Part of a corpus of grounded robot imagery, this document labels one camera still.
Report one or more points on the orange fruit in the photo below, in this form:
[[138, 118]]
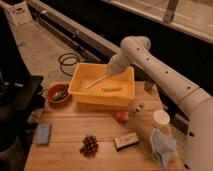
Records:
[[122, 116]]

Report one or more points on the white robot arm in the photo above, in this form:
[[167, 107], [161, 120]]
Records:
[[191, 99]]

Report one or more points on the yellow plastic tray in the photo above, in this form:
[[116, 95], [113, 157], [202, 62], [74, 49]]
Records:
[[85, 73]]

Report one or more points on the small brown bottle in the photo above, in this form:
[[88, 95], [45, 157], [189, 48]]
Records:
[[135, 108]]

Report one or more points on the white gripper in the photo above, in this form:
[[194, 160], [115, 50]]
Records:
[[118, 64]]

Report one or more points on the blue-white plastic bag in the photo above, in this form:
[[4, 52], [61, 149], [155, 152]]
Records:
[[162, 147]]

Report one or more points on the bunch of dark grapes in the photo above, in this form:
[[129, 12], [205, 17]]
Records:
[[90, 146]]

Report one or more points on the brown ceramic bowl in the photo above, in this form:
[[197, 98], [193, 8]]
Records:
[[55, 88]]

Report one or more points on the yellow object in tray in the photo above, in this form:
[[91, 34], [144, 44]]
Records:
[[111, 89]]

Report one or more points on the black and tan eraser block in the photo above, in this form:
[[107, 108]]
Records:
[[126, 140]]

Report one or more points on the white long-handled brush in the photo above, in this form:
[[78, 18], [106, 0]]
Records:
[[96, 82]]

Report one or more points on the green item in bowl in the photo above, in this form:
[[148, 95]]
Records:
[[60, 95]]

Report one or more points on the white paper bag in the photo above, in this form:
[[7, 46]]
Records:
[[19, 13]]

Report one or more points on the blue sponge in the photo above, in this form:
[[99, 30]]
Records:
[[43, 134]]

